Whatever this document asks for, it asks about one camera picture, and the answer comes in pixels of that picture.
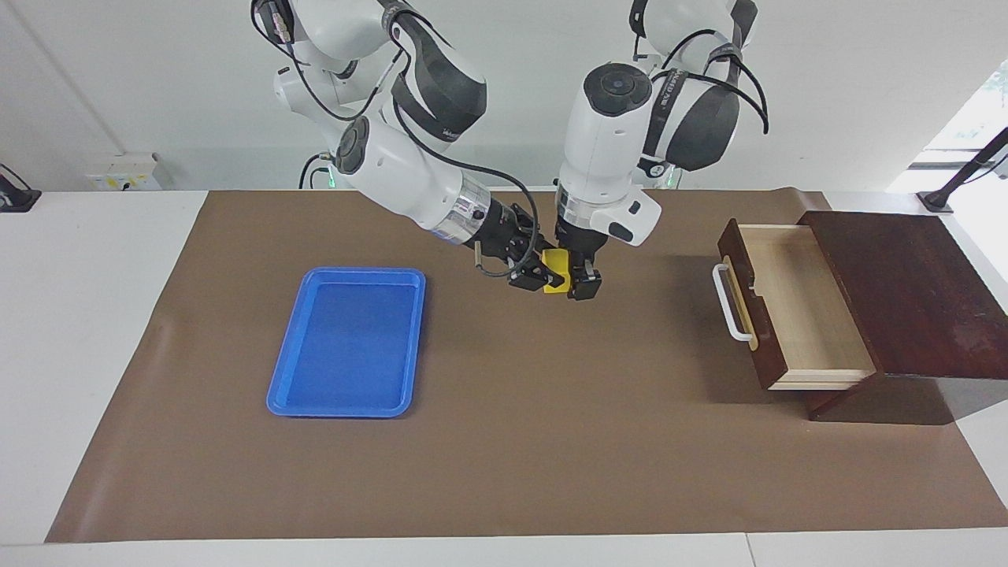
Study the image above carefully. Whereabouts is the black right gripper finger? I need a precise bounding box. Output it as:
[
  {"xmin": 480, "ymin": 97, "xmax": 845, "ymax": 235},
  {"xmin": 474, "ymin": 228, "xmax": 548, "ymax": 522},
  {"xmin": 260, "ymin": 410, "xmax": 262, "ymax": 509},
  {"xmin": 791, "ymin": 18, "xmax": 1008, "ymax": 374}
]
[
  {"xmin": 516, "ymin": 206, "xmax": 552, "ymax": 254},
  {"xmin": 508, "ymin": 264, "xmax": 565, "ymax": 292}
]

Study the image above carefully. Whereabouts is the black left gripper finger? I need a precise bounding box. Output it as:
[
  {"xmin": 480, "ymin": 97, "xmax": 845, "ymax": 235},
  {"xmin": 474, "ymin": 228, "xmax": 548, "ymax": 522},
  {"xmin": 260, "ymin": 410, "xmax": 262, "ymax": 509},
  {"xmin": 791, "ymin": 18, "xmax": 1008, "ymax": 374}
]
[{"xmin": 569, "ymin": 264, "xmax": 604, "ymax": 302}]

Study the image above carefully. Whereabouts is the yellow cube block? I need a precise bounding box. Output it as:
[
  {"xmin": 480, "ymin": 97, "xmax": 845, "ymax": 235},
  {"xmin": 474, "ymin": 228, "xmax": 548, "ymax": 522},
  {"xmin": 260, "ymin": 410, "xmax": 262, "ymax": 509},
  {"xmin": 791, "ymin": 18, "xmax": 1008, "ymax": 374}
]
[{"xmin": 542, "ymin": 248, "xmax": 569, "ymax": 295}]

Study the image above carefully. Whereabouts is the white drawer handle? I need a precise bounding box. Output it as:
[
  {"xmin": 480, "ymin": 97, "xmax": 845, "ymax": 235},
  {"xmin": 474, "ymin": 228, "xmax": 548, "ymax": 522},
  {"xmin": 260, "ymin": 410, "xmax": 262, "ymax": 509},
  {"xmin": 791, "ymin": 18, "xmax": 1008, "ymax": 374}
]
[{"xmin": 713, "ymin": 264, "xmax": 755, "ymax": 343}]

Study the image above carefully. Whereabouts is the brown table mat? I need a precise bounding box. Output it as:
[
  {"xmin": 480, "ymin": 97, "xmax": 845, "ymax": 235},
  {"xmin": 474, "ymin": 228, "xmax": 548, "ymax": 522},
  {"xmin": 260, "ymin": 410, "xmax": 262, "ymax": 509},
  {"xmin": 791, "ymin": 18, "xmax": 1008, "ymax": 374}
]
[{"xmin": 45, "ymin": 187, "xmax": 1008, "ymax": 544}]

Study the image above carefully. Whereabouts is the blue plastic tray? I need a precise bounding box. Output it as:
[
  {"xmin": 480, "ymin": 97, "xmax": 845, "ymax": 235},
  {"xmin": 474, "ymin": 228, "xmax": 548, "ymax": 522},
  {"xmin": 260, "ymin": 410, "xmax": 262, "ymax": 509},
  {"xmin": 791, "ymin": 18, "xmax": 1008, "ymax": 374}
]
[{"xmin": 266, "ymin": 268, "xmax": 427, "ymax": 418}]

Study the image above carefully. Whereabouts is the dark brown wooden cabinet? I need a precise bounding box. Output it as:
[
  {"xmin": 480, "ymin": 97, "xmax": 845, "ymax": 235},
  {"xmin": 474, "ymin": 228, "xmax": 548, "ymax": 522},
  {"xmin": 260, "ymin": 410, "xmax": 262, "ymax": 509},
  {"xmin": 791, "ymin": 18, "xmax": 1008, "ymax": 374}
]
[{"xmin": 797, "ymin": 210, "xmax": 1008, "ymax": 422}]

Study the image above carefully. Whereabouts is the black clamp stand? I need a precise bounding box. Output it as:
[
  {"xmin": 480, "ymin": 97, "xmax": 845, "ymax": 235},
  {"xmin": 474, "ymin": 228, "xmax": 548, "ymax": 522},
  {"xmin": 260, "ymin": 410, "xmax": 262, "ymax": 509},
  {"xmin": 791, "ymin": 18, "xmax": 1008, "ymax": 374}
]
[{"xmin": 917, "ymin": 126, "xmax": 1008, "ymax": 215}]

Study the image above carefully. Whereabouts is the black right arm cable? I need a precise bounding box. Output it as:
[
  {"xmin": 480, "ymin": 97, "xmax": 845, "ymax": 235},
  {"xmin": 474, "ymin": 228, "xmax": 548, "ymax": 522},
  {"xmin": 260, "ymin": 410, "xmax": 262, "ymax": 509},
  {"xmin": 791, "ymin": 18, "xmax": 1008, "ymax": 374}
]
[{"xmin": 252, "ymin": 0, "xmax": 544, "ymax": 278}]

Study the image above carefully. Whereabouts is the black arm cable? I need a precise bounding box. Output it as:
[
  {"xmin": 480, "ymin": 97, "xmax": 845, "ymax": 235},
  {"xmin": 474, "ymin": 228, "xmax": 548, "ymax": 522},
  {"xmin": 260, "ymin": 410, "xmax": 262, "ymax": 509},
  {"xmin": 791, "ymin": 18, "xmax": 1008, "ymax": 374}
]
[
  {"xmin": 630, "ymin": 0, "xmax": 770, "ymax": 178},
  {"xmin": 252, "ymin": 0, "xmax": 544, "ymax": 278}
]

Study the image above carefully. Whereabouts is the black base cable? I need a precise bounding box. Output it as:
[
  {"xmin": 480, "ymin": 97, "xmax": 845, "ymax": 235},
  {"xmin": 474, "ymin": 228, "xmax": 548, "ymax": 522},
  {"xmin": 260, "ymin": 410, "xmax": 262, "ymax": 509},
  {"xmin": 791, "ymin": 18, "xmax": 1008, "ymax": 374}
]
[{"xmin": 298, "ymin": 152, "xmax": 330, "ymax": 190}]

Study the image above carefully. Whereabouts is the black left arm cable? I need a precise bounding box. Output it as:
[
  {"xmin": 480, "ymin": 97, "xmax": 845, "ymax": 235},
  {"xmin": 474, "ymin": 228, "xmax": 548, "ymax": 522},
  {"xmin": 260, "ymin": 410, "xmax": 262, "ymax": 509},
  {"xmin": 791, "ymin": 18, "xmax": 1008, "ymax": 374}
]
[{"xmin": 630, "ymin": 0, "xmax": 770, "ymax": 178}]

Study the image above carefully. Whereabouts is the white wall power outlet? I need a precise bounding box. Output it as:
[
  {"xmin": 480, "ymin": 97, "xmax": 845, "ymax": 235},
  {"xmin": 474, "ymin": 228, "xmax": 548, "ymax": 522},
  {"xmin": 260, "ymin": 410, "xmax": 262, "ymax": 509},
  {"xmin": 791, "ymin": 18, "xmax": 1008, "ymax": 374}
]
[{"xmin": 85, "ymin": 154, "xmax": 163, "ymax": 192}]

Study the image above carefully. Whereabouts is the black table mount device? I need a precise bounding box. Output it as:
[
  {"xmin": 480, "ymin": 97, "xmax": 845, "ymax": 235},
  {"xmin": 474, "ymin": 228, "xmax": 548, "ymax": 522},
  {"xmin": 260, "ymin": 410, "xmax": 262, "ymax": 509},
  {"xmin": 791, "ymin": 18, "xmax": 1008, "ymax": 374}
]
[{"xmin": 0, "ymin": 164, "xmax": 42, "ymax": 213}]

